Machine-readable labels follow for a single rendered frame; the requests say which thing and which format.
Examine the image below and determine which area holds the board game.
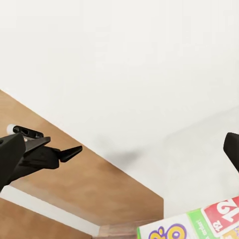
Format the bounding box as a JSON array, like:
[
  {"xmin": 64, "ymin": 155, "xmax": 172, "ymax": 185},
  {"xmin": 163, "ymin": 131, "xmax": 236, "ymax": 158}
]
[{"xmin": 136, "ymin": 196, "xmax": 239, "ymax": 239}]

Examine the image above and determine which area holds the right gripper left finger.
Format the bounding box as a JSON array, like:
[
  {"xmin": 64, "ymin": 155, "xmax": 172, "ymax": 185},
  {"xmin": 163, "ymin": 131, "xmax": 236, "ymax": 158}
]
[{"xmin": 0, "ymin": 132, "xmax": 26, "ymax": 192}]

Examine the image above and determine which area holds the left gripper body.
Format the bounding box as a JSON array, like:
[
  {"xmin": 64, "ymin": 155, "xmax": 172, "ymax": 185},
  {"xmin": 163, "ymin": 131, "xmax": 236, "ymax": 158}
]
[{"xmin": 13, "ymin": 149, "xmax": 59, "ymax": 177}]

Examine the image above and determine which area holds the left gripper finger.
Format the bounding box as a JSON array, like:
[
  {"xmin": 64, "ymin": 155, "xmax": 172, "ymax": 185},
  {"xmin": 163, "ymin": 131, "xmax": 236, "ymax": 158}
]
[
  {"xmin": 21, "ymin": 136, "xmax": 51, "ymax": 164},
  {"xmin": 40, "ymin": 146, "xmax": 82, "ymax": 163}
]

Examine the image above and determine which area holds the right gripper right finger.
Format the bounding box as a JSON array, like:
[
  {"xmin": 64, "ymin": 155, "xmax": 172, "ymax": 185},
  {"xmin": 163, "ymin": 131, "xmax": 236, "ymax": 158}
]
[{"xmin": 223, "ymin": 132, "xmax": 239, "ymax": 172}]

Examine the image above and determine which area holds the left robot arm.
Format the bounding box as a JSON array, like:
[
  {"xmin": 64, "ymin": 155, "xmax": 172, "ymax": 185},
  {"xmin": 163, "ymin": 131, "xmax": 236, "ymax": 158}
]
[{"xmin": 5, "ymin": 124, "xmax": 82, "ymax": 186}]

